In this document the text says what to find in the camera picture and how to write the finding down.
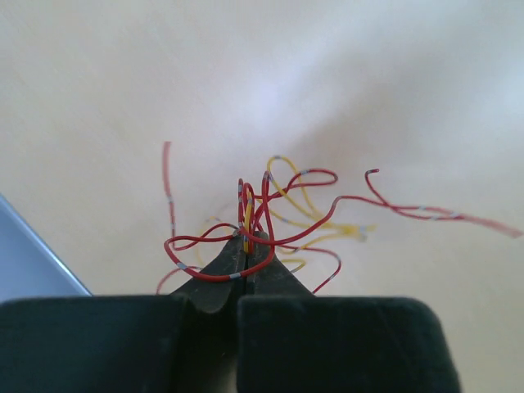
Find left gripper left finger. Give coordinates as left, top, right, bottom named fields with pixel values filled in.
left=1, top=237, right=246, bottom=392

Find wire bundle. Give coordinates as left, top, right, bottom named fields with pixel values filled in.
left=155, top=141, right=524, bottom=296

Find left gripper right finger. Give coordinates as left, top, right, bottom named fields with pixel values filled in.
left=237, top=230, right=463, bottom=393

